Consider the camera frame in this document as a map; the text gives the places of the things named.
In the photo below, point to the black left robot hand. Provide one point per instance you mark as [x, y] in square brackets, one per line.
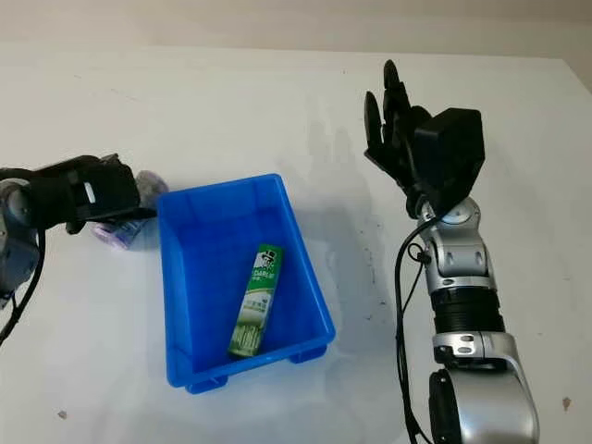
[102, 189]

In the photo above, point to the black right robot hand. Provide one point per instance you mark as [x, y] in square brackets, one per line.
[393, 139]

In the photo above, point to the purple labelled can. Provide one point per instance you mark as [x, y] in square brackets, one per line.
[150, 187]

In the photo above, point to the green white carton box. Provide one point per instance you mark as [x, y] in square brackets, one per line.
[258, 296]

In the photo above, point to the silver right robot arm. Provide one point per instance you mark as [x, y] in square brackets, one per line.
[467, 300]

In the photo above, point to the blue plastic tray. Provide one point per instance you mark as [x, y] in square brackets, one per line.
[208, 277]

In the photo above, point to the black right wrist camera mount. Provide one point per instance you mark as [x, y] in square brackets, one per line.
[453, 152]

